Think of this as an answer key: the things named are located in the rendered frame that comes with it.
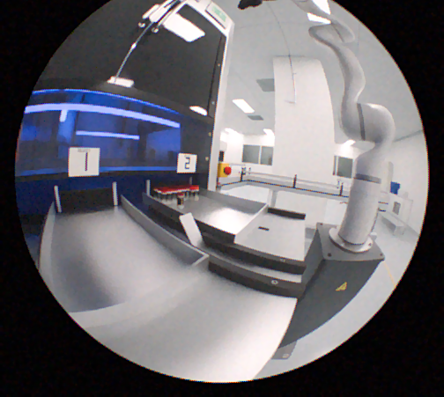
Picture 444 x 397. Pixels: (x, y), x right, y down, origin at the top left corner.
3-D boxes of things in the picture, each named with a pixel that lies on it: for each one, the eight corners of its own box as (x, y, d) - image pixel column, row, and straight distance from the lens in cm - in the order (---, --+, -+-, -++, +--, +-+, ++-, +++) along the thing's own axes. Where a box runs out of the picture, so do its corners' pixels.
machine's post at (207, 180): (195, 299, 122) (223, 22, 123) (199, 296, 124) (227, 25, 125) (201, 303, 120) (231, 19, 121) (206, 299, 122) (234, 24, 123)
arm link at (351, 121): (381, 142, 45) (337, 137, 45) (377, 143, 57) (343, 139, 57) (329, 17, 69) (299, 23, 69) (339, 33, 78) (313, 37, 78)
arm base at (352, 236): (361, 230, 63) (373, 182, 61) (377, 253, 50) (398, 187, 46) (324, 225, 56) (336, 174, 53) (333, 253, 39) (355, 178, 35)
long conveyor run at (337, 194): (219, 180, 144) (221, 164, 143) (227, 179, 157) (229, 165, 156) (388, 208, 169) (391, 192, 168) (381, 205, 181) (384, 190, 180)
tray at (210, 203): (142, 202, 50) (142, 192, 49) (193, 193, 65) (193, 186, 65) (233, 249, 28) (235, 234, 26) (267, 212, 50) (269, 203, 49)
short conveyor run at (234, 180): (199, 198, 72) (202, 166, 69) (179, 191, 82) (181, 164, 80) (248, 185, 131) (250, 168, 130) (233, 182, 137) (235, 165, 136)
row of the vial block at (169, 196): (159, 203, 48) (159, 190, 46) (195, 196, 59) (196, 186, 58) (163, 206, 46) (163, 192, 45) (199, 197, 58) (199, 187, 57)
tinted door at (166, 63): (114, 85, 40) (177, 0, 84) (211, 120, 62) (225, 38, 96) (114, 84, 40) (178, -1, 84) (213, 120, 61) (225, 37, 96)
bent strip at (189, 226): (179, 243, 28) (178, 216, 25) (189, 238, 30) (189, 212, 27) (247, 275, 23) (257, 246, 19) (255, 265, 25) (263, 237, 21)
